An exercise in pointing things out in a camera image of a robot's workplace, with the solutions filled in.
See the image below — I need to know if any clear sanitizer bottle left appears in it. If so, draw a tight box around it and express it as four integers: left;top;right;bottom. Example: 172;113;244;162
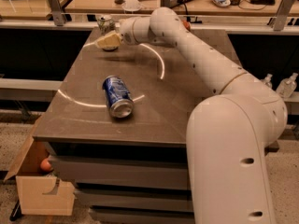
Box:
262;74;273;88

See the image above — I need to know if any left metal bracket post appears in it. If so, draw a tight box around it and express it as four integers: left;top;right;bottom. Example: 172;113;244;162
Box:
47;0;66;26

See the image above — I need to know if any clear plastic lid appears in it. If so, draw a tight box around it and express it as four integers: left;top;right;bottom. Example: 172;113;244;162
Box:
121;0;142;12

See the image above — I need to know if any grey drawer cabinet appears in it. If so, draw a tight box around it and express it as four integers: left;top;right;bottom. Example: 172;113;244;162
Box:
33;27;280;224

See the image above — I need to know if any green white 7up can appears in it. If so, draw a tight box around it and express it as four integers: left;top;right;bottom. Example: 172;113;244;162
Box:
97;14;115;37

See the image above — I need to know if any right metal bracket post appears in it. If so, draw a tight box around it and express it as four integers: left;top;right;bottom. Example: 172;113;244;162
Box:
271;0;295;31

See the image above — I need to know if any orange ball in box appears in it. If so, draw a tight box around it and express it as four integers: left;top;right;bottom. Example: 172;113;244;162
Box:
40;159;53;173

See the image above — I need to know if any blue pepsi can lying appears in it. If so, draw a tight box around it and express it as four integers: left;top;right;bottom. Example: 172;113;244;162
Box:
102;76;134;119

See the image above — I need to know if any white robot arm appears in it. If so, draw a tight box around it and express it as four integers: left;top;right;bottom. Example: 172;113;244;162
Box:
95;7;287;224

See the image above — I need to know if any clear sanitizer bottle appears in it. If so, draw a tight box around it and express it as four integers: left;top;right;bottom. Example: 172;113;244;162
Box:
276;73;298;98
262;74;273;88

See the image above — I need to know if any clear sanitizer bottle right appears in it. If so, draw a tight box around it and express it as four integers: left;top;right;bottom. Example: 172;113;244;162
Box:
276;73;298;98

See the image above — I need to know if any cardboard box on floor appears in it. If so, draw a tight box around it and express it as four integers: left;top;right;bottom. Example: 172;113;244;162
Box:
4;119;75;216

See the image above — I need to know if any red orange soda can lying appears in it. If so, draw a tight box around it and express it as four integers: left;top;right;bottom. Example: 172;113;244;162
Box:
182;21;191;31

